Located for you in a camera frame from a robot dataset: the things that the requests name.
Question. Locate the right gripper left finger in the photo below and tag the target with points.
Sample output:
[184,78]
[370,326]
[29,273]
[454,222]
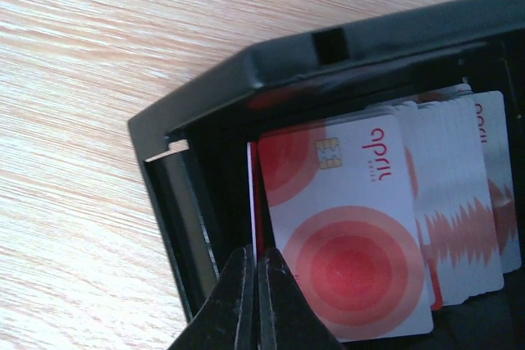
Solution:
[225,321]

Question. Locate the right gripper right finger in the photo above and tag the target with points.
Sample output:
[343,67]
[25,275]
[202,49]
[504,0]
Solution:
[286,319]

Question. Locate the stack of white red cards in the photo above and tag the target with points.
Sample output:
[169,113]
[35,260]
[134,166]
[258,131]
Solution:
[457,146]

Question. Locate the black bin with red cards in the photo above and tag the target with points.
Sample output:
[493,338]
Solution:
[197,147]

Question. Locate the front red white card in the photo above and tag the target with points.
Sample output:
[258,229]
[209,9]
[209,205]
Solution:
[341,206]

